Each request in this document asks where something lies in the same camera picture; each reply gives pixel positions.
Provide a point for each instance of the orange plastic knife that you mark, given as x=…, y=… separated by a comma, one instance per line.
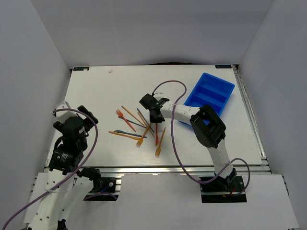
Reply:
x=124, y=135

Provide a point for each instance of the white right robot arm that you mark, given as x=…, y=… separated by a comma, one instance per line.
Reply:
x=208, y=128

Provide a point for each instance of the dark blue chopstick short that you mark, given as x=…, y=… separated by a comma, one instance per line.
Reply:
x=144, y=119

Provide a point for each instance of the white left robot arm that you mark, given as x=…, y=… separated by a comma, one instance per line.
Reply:
x=59, y=204

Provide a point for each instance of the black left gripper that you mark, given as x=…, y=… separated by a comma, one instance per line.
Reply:
x=82, y=109

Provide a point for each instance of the blue divided plastic tray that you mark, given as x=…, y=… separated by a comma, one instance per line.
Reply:
x=213, y=89

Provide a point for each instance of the red-orange plastic fork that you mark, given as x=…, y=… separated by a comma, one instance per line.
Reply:
x=120, y=114

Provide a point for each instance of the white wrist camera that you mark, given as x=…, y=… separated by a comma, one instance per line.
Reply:
x=62, y=116
x=158, y=95

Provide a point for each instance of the dark blue chopstick long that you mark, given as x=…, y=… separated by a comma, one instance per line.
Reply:
x=133, y=122

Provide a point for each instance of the orange chopstick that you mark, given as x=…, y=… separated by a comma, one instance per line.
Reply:
x=146, y=125
x=131, y=114

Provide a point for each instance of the orange chopstick upper left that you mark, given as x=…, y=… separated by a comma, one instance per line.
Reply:
x=131, y=114

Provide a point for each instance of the orange fork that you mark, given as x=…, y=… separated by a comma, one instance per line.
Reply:
x=158, y=150
x=140, y=141

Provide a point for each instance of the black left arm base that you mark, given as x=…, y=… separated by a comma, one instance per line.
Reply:
x=102, y=188

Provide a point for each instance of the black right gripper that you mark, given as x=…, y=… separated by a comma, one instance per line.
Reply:
x=153, y=120

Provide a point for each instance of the dark blue plastic knife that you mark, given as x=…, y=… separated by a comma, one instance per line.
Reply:
x=126, y=133

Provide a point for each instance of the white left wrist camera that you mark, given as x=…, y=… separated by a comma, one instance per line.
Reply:
x=62, y=116

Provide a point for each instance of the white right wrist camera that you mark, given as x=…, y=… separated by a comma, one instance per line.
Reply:
x=158, y=95

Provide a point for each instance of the orange chopstick middle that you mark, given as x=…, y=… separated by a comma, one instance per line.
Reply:
x=146, y=125

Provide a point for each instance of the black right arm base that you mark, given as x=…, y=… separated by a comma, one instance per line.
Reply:
x=229, y=190

